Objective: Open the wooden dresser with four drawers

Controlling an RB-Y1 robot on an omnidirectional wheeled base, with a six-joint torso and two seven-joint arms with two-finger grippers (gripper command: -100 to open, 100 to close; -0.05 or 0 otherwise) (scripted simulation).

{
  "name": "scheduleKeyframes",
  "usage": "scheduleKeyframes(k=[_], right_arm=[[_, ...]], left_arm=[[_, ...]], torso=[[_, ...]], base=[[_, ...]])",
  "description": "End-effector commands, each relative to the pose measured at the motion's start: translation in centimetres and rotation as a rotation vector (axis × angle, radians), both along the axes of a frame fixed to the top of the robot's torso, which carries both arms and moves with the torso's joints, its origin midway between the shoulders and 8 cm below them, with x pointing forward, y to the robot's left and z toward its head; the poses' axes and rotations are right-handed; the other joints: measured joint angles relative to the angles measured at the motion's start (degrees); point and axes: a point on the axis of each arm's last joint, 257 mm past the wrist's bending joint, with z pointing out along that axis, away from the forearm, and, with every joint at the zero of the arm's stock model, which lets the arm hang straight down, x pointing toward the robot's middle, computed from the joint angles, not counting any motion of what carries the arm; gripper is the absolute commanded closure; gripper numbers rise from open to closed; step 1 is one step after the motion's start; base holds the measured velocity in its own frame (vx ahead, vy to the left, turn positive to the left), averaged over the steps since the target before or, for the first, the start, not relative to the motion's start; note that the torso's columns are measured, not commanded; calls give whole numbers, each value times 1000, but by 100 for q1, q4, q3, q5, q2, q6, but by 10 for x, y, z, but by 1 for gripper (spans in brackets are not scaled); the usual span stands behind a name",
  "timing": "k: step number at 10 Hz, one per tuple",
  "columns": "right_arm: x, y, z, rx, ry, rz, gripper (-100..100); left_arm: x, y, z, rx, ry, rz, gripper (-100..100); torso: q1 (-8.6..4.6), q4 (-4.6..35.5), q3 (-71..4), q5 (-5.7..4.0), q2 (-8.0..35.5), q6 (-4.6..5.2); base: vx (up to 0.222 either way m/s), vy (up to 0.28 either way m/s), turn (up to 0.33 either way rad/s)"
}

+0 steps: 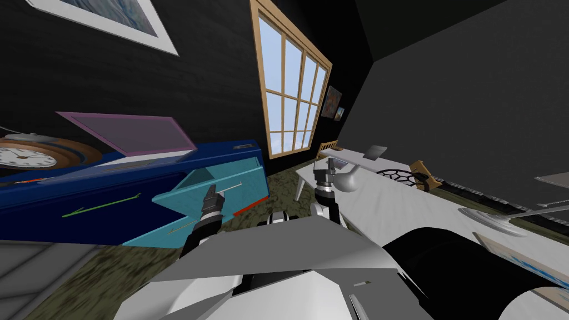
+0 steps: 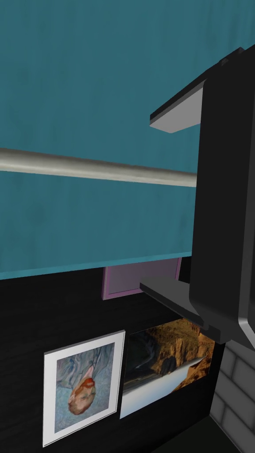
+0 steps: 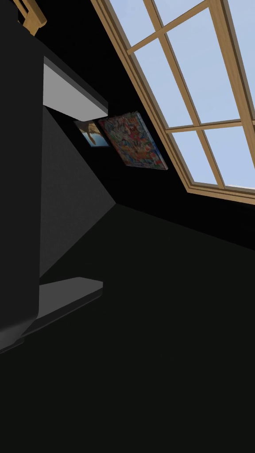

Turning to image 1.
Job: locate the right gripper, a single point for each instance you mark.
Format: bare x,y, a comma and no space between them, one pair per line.
324,179

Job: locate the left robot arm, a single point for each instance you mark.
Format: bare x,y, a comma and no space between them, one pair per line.
200,233

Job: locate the dark blue dresser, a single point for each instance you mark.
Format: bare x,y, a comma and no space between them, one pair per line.
89,195

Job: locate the silver gooseneck lamp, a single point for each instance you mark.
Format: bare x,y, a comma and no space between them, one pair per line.
346,180

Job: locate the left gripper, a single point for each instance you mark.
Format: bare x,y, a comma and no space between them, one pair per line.
213,204

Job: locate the brown round clock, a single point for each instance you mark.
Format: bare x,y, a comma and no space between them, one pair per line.
26,158

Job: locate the small blue wall picture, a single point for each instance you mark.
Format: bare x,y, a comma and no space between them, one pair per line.
339,114

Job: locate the dark wall picture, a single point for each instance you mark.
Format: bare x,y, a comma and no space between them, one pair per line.
331,102

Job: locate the white framed picture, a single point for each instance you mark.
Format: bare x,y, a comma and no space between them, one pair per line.
111,20

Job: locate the wooden framed window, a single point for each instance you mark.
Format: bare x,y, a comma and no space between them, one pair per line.
289,84

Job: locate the teal drawer front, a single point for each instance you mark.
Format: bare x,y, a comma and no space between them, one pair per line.
155,233

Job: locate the white table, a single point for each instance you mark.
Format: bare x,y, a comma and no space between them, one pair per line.
400,209

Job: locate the pale blue printed book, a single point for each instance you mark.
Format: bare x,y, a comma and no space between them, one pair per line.
524,262

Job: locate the pink open laptop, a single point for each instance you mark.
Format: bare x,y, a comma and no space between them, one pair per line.
133,133

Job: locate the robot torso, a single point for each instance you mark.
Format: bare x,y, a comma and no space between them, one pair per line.
284,266

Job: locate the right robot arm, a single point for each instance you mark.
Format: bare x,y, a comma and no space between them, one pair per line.
449,266

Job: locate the teal drawer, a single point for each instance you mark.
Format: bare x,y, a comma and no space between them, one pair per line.
240,182
155,233

